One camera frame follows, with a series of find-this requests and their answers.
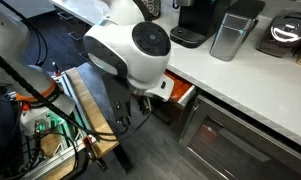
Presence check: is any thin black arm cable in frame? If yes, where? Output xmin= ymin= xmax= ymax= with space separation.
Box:
xmin=0 ymin=0 xmax=49 ymax=68

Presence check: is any black base cable bundle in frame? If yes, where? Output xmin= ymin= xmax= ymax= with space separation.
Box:
xmin=0 ymin=124 xmax=91 ymax=180

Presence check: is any aluminium profile frame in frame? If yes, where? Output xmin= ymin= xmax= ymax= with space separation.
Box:
xmin=4 ymin=71 xmax=101 ymax=180

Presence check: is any silver canister with black lid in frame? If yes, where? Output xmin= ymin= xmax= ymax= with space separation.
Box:
xmin=209 ymin=0 xmax=266 ymax=63

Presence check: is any black coffee maker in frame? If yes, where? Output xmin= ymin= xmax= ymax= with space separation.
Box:
xmin=169 ymin=0 xmax=233 ymax=49

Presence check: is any dark middle-size drawer front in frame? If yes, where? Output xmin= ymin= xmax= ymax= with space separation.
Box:
xmin=149 ymin=99 xmax=191 ymax=126

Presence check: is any dark lowest drawer front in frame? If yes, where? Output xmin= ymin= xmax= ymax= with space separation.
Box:
xmin=156 ymin=113 xmax=186 ymax=138

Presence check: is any black coffee maker cord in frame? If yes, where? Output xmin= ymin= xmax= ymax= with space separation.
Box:
xmin=171 ymin=0 xmax=182 ymax=10

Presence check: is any dark cabinet drawer unit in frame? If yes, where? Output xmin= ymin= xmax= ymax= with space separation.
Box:
xmin=54 ymin=8 xmax=91 ymax=61

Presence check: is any orange black clamp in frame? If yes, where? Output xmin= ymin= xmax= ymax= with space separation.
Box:
xmin=50 ymin=60 xmax=63 ymax=78
xmin=81 ymin=134 xmax=110 ymax=174

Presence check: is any green plastic base bracket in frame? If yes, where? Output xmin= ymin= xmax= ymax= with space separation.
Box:
xmin=34 ymin=108 xmax=74 ymax=134

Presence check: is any patterned paper cup stack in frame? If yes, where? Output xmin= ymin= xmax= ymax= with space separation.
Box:
xmin=140 ymin=0 xmax=162 ymax=20

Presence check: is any dark drawer with white box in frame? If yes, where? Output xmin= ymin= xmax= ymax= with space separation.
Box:
xmin=133 ymin=68 xmax=197 ymax=108

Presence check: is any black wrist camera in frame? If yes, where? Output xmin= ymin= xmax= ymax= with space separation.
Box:
xmin=136 ymin=95 xmax=153 ymax=116

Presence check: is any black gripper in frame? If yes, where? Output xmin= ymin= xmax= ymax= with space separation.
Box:
xmin=103 ymin=74 xmax=133 ymax=128

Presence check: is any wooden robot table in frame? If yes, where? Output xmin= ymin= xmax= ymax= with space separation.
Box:
xmin=39 ymin=66 xmax=136 ymax=180

